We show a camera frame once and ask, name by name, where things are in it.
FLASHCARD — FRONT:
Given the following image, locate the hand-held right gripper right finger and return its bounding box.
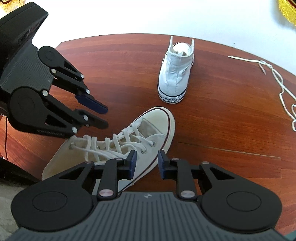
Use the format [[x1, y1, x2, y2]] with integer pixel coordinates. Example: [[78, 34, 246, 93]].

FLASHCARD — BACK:
[[158, 150, 234, 200]]

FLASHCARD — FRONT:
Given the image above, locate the white shoelace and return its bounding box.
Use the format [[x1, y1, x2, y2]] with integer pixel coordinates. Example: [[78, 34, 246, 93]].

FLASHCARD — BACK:
[[69, 124, 156, 163], [228, 56, 296, 132]]

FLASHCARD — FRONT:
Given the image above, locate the cream high-top shoe red stripe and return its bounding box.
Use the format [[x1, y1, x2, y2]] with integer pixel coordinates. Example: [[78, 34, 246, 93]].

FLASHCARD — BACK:
[[42, 107, 175, 193]]

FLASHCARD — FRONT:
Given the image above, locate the red banner with gold fringe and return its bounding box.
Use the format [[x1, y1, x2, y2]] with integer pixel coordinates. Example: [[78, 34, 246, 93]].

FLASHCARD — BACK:
[[276, 0, 296, 26], [0, 0, 23, 11]]

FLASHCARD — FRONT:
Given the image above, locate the person's white fleece clothing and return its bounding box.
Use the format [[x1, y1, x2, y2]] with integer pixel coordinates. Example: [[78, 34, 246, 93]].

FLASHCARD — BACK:
[[0, 181, 20, 233]]

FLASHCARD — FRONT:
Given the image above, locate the white high-top shoe black stripe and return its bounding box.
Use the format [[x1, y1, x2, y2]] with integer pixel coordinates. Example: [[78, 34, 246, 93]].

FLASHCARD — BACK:
[[158, 35, 195, 105]]

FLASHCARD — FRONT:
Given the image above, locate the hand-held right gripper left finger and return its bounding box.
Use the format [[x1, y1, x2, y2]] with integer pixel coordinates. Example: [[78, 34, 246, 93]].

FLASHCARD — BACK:
[[58, 150, 137, 201]]

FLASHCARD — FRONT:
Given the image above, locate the black cable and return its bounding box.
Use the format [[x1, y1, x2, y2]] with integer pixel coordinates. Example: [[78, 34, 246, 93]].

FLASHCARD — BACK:
[[3, 116, 9, 161]]

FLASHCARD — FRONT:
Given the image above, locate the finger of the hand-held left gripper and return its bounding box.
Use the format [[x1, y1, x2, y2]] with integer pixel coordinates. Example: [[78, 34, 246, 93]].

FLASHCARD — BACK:
[[43, 91, 109, 139], [51, 56, 109, 114]]

